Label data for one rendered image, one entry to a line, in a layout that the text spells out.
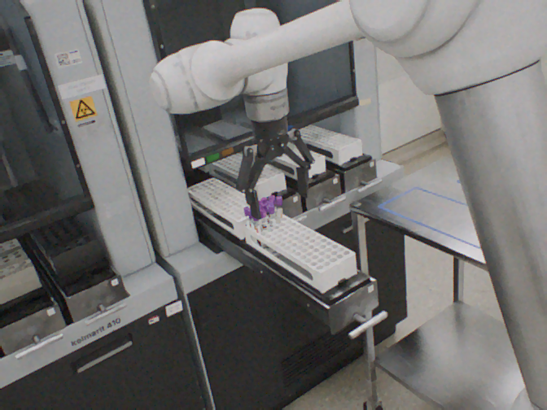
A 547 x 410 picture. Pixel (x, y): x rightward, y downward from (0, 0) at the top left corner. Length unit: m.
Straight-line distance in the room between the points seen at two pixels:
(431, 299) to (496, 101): 1.93
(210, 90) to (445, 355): 1.16
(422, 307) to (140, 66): 1.57
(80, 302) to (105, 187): 0.28
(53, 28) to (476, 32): 0.95
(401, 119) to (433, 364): 2.18
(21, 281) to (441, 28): 1.12
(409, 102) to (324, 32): 2.84
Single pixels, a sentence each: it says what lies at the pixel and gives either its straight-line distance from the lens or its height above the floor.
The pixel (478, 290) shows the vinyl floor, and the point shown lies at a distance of 2.52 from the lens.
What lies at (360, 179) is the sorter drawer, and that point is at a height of 0.76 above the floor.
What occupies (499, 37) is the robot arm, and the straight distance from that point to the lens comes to 0.54.
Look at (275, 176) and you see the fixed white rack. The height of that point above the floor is 0.86.
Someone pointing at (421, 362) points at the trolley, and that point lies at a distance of 1.76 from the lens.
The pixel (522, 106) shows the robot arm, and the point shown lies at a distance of 0.57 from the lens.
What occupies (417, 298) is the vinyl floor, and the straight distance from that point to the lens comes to 2.45.
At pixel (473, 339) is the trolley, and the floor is 0.28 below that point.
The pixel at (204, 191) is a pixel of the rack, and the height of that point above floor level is 0.86.
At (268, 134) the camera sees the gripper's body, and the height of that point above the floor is 1.12.
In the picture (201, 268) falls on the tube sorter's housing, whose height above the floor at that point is 0.72.
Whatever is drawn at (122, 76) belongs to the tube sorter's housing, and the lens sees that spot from 1.34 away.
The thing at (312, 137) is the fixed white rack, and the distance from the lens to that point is 1.81.
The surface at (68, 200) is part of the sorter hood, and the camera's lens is 1.35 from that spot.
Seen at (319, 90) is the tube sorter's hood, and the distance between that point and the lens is 1.64.
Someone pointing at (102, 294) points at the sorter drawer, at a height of 0.77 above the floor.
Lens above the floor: 1.50
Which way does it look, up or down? 27 degrees down
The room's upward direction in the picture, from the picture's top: 9 degrees counter-clockwise
